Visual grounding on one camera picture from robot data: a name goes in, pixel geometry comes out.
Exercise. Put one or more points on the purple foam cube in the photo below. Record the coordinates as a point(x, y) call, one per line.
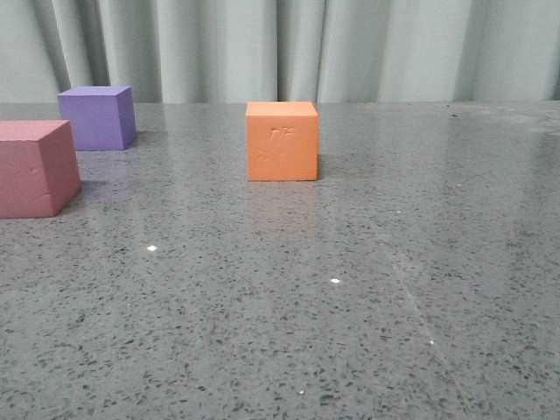
point(102, 118)

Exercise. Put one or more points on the orange foam cube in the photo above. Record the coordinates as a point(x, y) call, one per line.
point(282, 141)

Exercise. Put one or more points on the pale green curtain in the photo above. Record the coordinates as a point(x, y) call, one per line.
point(321, 51)

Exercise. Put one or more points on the pink foam cube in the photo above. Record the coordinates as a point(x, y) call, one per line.
point(39, 170)

